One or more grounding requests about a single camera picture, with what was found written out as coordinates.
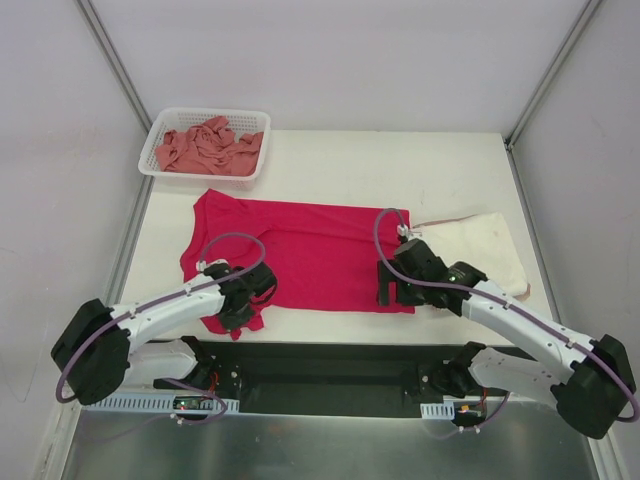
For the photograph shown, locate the white plastic basket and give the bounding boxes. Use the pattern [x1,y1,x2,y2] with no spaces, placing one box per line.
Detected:
[138,107,271,190]

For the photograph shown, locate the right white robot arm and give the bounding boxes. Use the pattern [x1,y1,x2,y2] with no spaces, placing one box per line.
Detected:
[377,238,639,439]

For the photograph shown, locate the left corner aluminium post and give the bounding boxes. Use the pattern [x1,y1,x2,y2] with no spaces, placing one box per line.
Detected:
[74,0,152,132]

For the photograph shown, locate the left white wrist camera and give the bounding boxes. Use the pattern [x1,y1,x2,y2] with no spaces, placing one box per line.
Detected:
[196,259,227,273]

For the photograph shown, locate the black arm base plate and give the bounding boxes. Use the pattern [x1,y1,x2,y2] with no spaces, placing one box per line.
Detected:
[149,337,506,415]

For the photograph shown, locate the left white cable duct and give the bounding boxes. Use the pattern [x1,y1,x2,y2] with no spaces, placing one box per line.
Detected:
[84,393,240,415]

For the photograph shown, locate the right corner aluminium post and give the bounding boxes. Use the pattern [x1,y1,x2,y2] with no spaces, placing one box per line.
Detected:
[504,0,605,152]

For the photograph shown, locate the salmon pink t shirt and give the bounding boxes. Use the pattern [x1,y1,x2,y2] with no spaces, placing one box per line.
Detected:
[155,116,264,177]

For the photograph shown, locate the folded white t shirt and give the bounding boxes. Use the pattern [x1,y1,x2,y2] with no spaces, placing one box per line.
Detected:
[412,212,530,300]

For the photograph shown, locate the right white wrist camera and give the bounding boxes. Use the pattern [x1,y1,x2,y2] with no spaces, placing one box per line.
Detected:
[396,224,422,243]

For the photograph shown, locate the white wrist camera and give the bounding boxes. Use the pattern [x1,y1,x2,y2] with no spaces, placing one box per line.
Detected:
[196,259,227,273]
[396,224,422,243]

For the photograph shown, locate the aluminium front rail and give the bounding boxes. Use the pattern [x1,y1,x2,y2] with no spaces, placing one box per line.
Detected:
[59,349,604,404]

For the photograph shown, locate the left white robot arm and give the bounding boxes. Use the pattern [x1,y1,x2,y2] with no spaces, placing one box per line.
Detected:
[51,260,278,405]

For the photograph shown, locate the white cable duct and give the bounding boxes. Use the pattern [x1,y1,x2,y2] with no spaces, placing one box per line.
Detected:
[420,401,456,421]
[84,393,240,415]

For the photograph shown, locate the corner aluminium post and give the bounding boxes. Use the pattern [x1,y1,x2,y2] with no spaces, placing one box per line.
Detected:
[74,0,152,132]
[504,0,605,152]

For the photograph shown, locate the right white cable duct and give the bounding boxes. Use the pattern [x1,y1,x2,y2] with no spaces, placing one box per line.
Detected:
[420,401,456,421]

